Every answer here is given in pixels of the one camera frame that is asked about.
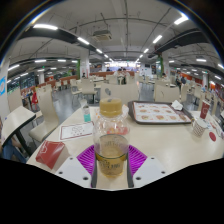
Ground group of ceiling lights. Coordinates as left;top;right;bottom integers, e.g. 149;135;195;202
6;13;224;84

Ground clear bottle with yellow cap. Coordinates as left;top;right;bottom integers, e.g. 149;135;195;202
92;97;130;178

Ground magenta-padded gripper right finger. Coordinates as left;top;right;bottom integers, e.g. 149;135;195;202
127;144;167;189

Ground ceiling air conditioner unit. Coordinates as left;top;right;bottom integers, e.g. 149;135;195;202
92;29;113;42

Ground small teal sanitizer bottle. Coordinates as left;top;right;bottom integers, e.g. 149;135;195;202
82;104;92;123

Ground white napkin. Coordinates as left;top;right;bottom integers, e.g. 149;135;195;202
170;99;184;111

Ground colourful printed paper placemat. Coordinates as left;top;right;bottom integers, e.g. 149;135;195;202
206;118;224;139

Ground dark tray with printed liner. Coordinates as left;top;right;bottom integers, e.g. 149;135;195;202
127;100;194;126

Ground person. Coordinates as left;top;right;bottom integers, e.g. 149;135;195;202
0;116;28;164
174;71;188;89

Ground flat round red coaster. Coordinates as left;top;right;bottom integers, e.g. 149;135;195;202
208;131;218;142

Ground red flat packet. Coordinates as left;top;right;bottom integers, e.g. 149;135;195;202
35;140;66;170

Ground beige neighbouring table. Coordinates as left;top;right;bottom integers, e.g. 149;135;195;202
0;105;37;158

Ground group of beige chairs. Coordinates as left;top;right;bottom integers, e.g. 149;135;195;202
6;74;221;144

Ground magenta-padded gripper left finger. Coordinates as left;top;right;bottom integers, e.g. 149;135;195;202
54;144;98;189

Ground white leaflet with red border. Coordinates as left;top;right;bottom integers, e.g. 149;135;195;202
58;121;95;142

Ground clear plastic bag with food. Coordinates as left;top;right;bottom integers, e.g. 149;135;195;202
94;104;131;136

